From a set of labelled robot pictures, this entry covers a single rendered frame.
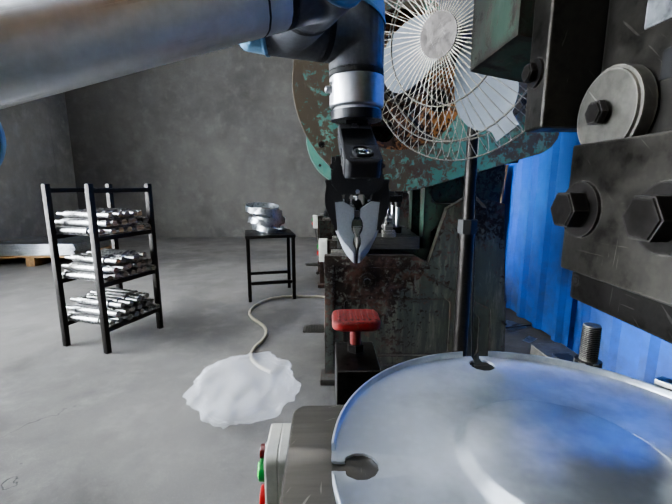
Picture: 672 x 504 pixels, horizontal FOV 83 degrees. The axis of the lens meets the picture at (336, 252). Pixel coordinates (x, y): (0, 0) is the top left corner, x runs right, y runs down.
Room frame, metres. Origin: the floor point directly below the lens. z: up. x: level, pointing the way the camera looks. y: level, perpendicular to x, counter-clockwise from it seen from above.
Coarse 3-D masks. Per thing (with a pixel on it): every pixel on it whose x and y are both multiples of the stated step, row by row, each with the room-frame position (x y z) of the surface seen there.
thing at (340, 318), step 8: (336, 312) 0.54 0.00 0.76; (344, 312) 0.54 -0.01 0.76; (352, 312) 0.54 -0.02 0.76; (360, 312) 0.54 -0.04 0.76; (368, 312) 0.54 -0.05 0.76; (376, 312) 0.55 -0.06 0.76; (336, 320) 0.51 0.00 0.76; (344, 320) 0.51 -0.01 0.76; (352, 320) 0.51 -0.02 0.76; (360, 320) 0.51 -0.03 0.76; (368, 320) 0.51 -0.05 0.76; (376, 320) 0.51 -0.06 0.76; (336, 328) 0.51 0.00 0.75; (344, 328) 0.50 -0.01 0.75; (352, 328) 0.50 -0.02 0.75; (360, 328) 0.50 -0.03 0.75; (368, 328) 0.50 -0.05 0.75; (376, 328) 0.51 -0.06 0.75; (352, 336) 0.53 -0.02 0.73; (360, 336) 0.53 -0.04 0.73; (352, 344) 0.53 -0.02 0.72
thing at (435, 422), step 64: (384, 384) 0.30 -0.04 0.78; (448, 384) 0.30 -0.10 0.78; (512, 384) 0.30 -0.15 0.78; (576, 384) 0.30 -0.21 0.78; (640, 384) 0.29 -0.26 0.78; (384, 448) 0.22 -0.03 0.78; (448, 448) 0.22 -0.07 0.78; (512, 448) 0.21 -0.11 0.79; (576, 448) 0.21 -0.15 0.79; (640, 448) 0.21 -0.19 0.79
